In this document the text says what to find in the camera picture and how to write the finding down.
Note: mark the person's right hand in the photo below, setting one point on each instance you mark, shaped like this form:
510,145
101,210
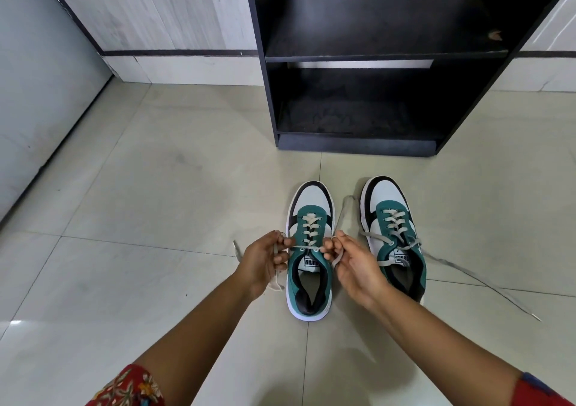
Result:
360,270

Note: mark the person's left hand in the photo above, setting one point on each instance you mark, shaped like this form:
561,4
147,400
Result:
258,264

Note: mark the person's left thumb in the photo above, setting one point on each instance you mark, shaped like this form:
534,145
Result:
283,240

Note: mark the person's right thumb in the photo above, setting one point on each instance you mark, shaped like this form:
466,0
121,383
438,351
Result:
345,241

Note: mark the grey shoelace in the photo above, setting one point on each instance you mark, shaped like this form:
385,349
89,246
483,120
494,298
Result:
468,271
344,214

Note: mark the person's left forearm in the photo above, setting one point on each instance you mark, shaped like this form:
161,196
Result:
198,342

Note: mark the person's right forearm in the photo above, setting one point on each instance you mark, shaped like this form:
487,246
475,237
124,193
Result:
445,351

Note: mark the green white black sneaker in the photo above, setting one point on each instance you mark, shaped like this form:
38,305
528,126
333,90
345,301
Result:
387,192
310,194

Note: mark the red floral sleeve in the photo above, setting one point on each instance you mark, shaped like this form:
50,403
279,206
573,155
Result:
123,387

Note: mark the black wooden shelf unit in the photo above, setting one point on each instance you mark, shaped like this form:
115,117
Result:
382,19

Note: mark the red sleeve with blue trim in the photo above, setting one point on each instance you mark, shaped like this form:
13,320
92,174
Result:
544,394

